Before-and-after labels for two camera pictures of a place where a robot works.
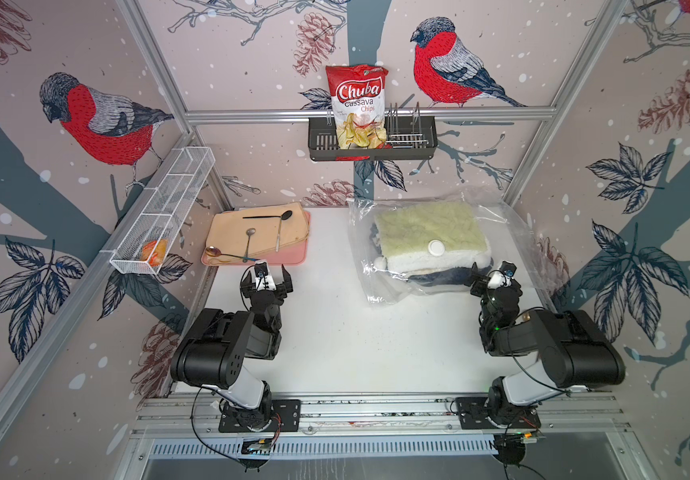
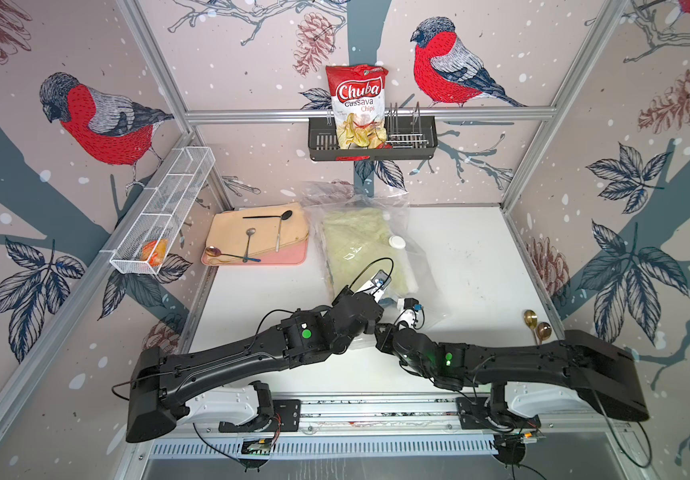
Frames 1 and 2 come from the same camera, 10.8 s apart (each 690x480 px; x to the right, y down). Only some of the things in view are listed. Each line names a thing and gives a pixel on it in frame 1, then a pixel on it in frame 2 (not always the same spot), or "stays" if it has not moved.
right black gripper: x=481 y=282 -> x=389 y=334
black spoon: x=284 y=216 stays
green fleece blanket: x=434 y=244 -> x=359 y=245
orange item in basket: x=154 y=252 stays
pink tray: x=292 y=253 stays
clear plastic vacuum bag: x=425 y=243 -> x=368 y=239
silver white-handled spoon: x=278 y=236 stays
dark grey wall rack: x=404 y=136 stays
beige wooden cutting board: x=248 y=231 stays
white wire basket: x=159 y=215 stays
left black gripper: x=281 y=290 -> x=371 y=326
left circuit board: x=257 y=446 stays
